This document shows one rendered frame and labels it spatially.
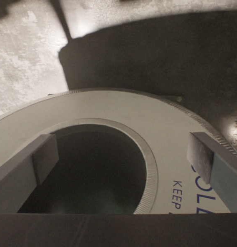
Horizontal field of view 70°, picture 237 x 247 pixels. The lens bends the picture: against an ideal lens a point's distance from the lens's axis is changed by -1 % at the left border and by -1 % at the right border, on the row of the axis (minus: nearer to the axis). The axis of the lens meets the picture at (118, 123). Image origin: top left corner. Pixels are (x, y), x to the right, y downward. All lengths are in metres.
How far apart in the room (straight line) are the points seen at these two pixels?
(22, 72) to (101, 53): 0.63
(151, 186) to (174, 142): 0.22
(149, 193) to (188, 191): 0.12
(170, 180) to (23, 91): 1.32
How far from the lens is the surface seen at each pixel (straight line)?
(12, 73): 1.57
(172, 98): 1.30
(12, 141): 0.88
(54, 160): 0.17
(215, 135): 0.80
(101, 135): 0.85
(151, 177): 0.60
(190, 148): 0.17
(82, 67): 1.27
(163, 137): 0.73
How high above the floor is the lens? 1.11
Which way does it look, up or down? 49 degrees down
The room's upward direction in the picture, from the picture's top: 169 degrees counter-clockwise
